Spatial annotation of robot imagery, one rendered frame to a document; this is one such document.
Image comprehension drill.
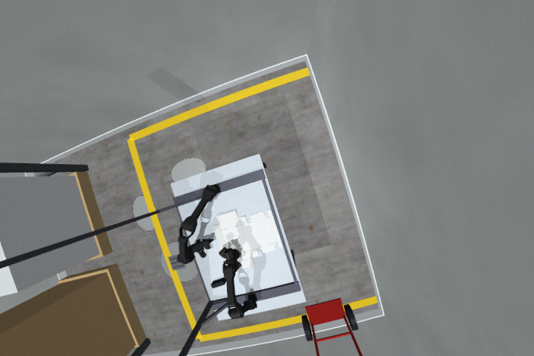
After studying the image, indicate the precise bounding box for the black metal frame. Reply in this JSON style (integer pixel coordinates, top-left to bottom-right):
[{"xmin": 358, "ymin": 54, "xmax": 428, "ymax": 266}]
[{"xmin": 0, "ymin": 196, "xmax": 227, "ymax": 356}]

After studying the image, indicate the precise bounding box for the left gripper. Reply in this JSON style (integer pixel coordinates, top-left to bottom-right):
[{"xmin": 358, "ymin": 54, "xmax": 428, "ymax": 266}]
[{"xmin": 193, "ymin": 239, "xmax": 214, "ymax": 252}]

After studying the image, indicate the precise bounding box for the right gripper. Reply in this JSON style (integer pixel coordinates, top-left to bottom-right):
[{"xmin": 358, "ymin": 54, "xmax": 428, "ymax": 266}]
[{"xmin": 219, "ymin": 247, "xmax": 241, "ymax": 270}]

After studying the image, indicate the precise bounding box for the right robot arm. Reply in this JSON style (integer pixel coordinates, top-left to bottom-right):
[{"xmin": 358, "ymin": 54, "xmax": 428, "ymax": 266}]
[{"xmin": 222, "ymin": 248, "xmax": 257, "ymax": 319}]

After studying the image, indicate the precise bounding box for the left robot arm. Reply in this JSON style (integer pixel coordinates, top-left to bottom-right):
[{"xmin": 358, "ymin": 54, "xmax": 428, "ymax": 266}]
[{"xmin": 177, "ymin": 184, "xmax": 220, "ymax": 264}]

